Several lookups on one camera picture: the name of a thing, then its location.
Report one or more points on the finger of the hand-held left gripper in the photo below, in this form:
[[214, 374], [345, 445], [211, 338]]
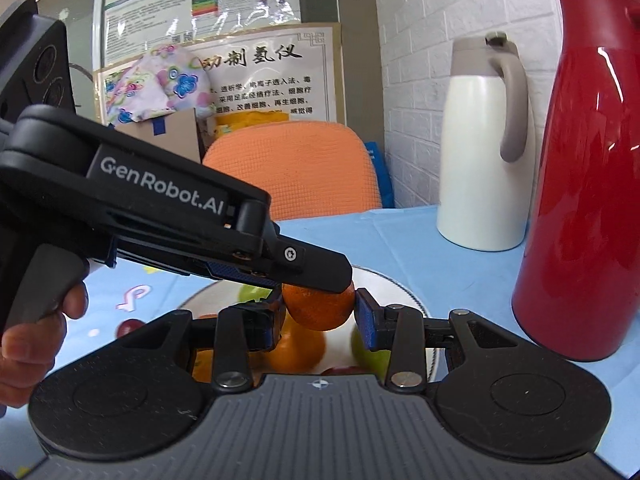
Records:
[[315, 267], [240, 274]]

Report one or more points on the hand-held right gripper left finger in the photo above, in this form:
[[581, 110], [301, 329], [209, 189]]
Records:
[[279, 332]]

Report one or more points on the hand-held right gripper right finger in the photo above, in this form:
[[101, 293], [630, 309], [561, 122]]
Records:
[[362, 325]]

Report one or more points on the green apple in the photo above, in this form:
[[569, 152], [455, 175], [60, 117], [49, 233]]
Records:
[[372, 360], [250, 292]]

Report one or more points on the large orange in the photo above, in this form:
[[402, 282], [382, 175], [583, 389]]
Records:
[[297, 352]]

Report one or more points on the white plate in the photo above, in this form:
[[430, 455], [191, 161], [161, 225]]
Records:
[[210, 302]]

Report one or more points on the mandarin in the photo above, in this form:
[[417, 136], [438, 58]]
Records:
[[204, 366], [320, 310]]

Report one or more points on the red plum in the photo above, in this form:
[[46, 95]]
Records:
[[129, 327], [345, 371]]

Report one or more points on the person's left hand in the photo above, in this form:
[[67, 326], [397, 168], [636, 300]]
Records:
[[30, 360]]

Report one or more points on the brown cardboard box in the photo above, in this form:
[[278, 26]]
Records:
[[180, 135]]

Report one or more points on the blue printed tablecloth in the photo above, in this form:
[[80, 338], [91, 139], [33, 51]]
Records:
[[400, 240]]

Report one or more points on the orange chair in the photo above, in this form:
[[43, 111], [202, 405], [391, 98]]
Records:
[[300, 170]]

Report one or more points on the blue plastic bag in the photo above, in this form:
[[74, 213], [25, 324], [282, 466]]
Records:
[[380, 170]]

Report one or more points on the floral cloth bundle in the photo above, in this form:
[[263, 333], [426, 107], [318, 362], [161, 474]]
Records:
[[155, 85]]

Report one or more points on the yellow snack bag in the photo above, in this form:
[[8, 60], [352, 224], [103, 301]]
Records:
[[245, 122]]

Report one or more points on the white thermos jug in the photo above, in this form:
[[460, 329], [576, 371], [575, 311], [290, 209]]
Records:
[[475, 160]]

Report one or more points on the red thermos jug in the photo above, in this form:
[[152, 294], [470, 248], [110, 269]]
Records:
[[590, 210]]

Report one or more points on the framed wall poster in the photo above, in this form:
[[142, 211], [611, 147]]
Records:
[[280, 75]]

